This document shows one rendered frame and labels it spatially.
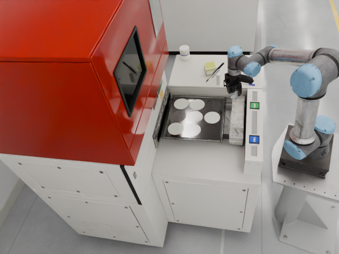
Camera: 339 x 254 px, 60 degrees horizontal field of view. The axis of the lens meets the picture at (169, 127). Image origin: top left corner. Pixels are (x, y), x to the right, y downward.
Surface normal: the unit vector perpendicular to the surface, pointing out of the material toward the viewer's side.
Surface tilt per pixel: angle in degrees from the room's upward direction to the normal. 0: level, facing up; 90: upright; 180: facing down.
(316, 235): 0
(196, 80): 0
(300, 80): 84
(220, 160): 0
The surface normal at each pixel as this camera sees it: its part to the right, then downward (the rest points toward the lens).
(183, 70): -0.14, -0.63
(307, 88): -0.87, 0.40
